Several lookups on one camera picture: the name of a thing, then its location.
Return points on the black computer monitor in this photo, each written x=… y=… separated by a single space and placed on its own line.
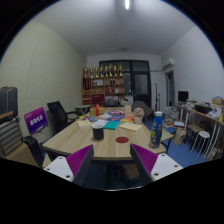
x=183 y=96

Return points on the grey armchair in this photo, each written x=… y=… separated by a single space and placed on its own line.
x=141 y=106

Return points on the white wall air conditioner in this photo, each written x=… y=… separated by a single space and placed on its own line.
x=168 y=63

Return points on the black office chair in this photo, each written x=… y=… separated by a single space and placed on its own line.
x=57 y=115

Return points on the small light wood table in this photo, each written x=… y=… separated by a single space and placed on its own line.
x=166 y=135

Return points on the pale yellow book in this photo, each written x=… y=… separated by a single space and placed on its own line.
x=84 y=123

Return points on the yellow gift box red ribbon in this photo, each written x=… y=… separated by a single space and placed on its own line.
x=97 y=111

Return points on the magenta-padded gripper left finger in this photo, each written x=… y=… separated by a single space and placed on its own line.
x=78 y=160

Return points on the brown paper bag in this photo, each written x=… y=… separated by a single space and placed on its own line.
x=179 y=136

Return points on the white printed booklet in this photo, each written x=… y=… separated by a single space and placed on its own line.
x=99 y=123

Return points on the black framed glass door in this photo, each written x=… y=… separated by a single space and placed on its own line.
x=140 y=80

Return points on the purple sign board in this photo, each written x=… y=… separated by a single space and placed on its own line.
x=35 y=120

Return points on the ceiling light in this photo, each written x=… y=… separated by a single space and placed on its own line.
x=127 y=4

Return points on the long wooden side desk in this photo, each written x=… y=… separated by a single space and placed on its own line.
x=203 y=116

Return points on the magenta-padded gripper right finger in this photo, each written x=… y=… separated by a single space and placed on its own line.
x=146 y=159

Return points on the orange standing card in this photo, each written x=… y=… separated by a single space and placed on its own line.
x=127 y=110

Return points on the black tripod stand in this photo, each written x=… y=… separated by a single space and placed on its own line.
x=156 y=98

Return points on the pink flowers in white pot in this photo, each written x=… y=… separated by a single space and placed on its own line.
x=138 y=115

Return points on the white round stool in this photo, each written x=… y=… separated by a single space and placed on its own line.
x=203 y=135

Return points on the pile of books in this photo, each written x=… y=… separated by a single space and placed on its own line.
x=171 y=116

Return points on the black mug with white inside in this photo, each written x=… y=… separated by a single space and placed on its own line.
x=98 y=133

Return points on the wooden stool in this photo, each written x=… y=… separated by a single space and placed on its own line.
x=194 y=128

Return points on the teal book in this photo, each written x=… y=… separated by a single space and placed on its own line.
x=111 y=125

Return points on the grey striped office chair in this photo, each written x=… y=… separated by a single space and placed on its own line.
x=10 y=136

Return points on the blue white-capped drink bottle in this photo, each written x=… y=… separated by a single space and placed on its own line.
x=156 y=131

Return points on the flat round red coaster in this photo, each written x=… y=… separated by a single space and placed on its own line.
x=122 y=139

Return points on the orange book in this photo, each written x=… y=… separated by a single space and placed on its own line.
x=127 y=119

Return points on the wooden shelf unit with trophies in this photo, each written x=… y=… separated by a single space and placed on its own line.
x=100 y=90

